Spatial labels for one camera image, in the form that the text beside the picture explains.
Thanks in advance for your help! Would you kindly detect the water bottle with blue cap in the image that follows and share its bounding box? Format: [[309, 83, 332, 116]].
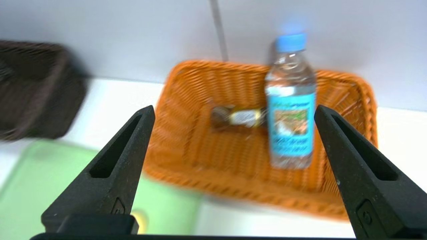
[[265, 32, 317, 170]]

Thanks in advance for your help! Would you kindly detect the Ferrero Rocher chocolate pack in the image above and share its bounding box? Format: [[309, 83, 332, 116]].
[[210, 105, 269, 130]]

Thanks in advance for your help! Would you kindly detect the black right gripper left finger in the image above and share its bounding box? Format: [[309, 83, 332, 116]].
[[41, 105, 156, 234]]

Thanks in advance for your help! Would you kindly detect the light green plastic tray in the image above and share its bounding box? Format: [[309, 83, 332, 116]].
[[0, 140, 204, 235]]

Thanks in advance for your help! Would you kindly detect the orange wicker basket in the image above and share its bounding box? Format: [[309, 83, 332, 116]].
[[143, 59, 379, 220]]

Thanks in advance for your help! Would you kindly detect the dark brown wicker basket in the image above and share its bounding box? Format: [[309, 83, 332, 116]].
[[0, 40, 89, 141]]

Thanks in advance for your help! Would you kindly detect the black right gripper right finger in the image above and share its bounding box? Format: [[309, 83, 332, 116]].
[[314, 105, 427, 240]]

